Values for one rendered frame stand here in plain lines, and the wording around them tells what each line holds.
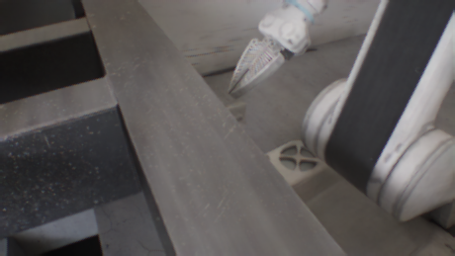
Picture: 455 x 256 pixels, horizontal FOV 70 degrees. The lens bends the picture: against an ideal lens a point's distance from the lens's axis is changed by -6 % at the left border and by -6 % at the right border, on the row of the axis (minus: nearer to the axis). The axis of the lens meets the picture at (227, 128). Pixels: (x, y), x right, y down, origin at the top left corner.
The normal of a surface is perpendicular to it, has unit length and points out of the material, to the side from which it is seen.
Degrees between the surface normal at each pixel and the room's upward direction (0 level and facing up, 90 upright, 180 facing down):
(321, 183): 73
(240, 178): 0
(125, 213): 0
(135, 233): 0
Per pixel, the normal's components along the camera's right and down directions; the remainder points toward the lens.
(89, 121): 0.42, 0.55
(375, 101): -0.80, 0.07
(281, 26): -0.58, -0.33
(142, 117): -0.04, -0.78
